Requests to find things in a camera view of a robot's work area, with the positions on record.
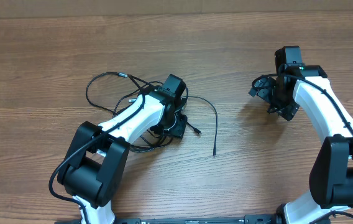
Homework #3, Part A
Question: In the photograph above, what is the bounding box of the black usb cable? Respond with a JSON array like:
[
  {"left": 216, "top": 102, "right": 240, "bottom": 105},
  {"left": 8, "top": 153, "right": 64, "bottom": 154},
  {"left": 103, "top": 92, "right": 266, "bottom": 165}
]
[{"left": 85, "top": 72, "right": 219, "bottom": 158}]

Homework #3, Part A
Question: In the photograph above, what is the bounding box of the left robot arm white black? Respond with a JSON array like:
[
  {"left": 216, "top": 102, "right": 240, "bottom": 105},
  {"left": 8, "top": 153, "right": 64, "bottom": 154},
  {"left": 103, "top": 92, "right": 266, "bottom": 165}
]
[{"left": 48, "top": 75, "right": 188, "bottom": 223}]

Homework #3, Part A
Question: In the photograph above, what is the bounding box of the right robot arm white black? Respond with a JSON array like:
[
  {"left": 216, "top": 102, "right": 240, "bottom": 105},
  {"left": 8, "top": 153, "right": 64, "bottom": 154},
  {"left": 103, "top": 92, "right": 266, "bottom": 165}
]
[{"left": 249, "top": 46, "right": 353, "bottom": 223}]

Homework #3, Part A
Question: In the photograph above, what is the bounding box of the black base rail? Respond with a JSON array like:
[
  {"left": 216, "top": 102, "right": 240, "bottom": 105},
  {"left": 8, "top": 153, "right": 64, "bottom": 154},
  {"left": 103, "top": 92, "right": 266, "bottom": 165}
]
[{"left": 114, "top": 214, "right": 283, "bottom": 224}]

